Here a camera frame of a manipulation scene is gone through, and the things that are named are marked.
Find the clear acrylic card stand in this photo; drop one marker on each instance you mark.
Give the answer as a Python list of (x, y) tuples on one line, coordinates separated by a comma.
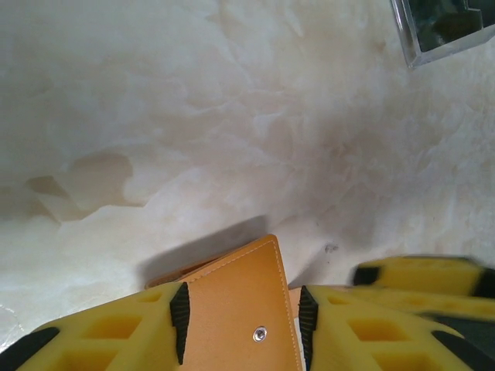
[(410, 42)]

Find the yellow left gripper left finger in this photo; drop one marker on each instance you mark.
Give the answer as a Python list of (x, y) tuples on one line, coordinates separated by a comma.
[(96, 332)]

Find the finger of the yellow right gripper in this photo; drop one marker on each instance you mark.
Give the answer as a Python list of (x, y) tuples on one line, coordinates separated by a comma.
[(464, 307), (425, 276)]

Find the orange leather card holder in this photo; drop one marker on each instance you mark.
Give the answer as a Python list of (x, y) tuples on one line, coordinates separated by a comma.
[(239, 309)]

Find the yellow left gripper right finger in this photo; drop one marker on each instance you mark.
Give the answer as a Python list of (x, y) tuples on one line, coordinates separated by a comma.
[(367, 336)]

